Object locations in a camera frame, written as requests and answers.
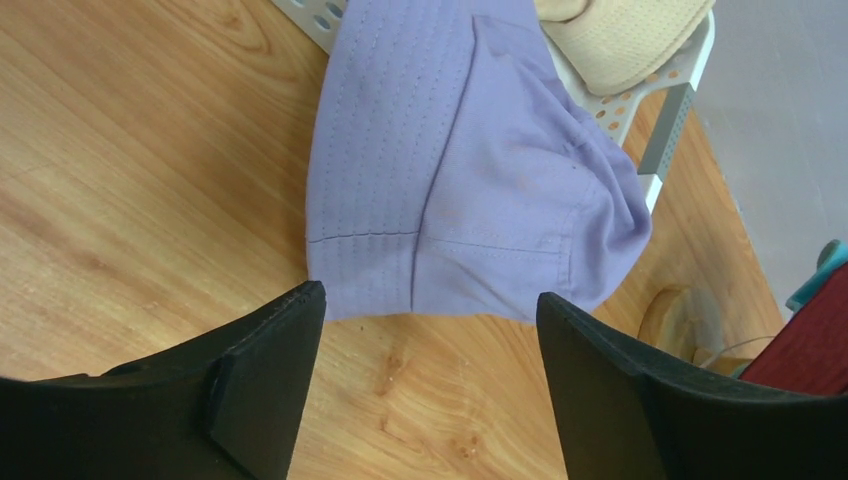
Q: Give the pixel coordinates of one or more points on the beige cap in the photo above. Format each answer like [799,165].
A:
[616,44]

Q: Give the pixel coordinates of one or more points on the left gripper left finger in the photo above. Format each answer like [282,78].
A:
[226,404]

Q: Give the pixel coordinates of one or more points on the turquoise bucket hat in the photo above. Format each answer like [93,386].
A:
[832,257]

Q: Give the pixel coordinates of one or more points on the lavender bucket hat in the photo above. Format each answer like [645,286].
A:
[501,275]

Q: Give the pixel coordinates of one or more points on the maroon bucket hat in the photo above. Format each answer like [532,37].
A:
[809,355]

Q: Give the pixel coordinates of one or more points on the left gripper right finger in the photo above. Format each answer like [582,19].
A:
[627,410]

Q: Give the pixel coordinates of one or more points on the wooden hat stand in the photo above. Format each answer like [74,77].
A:
[686,322]

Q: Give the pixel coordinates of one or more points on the white perforated basket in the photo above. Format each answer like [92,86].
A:
[636,99]

